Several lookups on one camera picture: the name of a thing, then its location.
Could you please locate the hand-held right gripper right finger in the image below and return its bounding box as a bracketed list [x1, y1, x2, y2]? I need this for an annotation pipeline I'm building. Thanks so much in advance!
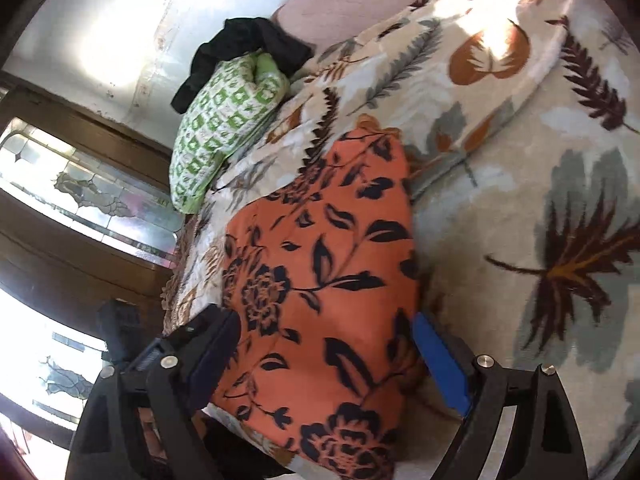
[412, 311, 591, 480]

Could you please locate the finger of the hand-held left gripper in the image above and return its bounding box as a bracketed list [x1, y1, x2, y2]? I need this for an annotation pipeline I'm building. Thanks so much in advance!
[161, 304, 223, 356]

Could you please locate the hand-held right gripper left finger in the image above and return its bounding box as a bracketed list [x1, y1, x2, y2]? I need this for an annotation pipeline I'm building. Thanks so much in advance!
[65, 305, 242, 480]

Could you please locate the orange floral garment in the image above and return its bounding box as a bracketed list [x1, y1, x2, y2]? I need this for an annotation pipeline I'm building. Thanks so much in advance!
[207, 127, 426, 480]

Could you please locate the leaf print fleece blanket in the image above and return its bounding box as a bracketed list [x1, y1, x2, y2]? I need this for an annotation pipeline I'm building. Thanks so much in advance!
[165, 0, 640, 480]

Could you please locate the green checkered pillow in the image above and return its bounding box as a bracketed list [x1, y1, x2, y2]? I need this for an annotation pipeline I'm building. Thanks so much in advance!
[169, 54, 291, 215]

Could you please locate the black cloth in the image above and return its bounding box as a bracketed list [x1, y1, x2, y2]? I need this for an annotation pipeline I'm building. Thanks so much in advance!
[171, 16, 315, 115]

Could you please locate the pink bed sheet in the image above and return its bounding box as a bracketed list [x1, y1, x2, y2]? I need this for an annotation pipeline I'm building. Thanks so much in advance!
[272, 0, 471, 53]

